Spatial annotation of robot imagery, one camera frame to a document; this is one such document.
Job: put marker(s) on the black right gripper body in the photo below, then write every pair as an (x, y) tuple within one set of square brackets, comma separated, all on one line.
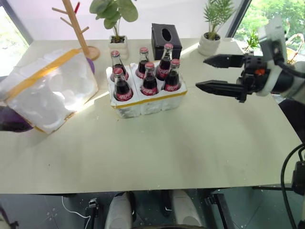
[(253, 76)]

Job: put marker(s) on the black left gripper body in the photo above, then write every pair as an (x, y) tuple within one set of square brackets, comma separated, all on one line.
[(12, 122)]

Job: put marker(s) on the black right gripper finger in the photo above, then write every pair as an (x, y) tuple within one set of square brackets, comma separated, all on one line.
[(224, 61), (221, 87)]

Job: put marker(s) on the white foam box yellow tape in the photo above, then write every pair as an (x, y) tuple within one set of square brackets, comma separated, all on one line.
[(47, 95)]

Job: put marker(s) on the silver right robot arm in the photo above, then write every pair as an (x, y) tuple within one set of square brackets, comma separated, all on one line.
[(296, 81)]

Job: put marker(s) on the glass cola bottle red cap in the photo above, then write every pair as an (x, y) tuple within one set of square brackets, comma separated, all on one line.
[(166, 64), (172, 80), (143, 62), (117, 65), (149, 83), (122, 89)]

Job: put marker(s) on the black tissue box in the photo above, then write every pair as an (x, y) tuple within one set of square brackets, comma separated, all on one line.
[(158, 46)]

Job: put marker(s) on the white foam crate yellow tape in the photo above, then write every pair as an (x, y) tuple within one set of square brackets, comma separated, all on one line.
[(147, 106)]

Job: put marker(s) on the palm-leaf plant in white pot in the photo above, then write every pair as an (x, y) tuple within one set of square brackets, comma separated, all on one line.
[(209, 45)]

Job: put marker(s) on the black rounded robot part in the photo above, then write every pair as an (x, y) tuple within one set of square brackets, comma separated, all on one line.
[(294, 117)]

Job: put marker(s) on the dark purple round object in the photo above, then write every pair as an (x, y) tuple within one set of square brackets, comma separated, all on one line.
[(91, 66)]

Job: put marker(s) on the broad-leaf plant in white pot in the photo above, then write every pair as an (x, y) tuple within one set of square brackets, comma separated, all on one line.
[(118, 46)]

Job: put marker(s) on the wooden branch stand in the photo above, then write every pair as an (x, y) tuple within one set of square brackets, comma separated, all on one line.
[(77, 28)]

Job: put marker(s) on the black table leg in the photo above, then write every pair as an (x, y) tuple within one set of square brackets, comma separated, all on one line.
[(220, 210)]

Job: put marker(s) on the white rounded robot foot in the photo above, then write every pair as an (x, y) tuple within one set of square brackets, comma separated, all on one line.
[(184, 210), (119, 212)]

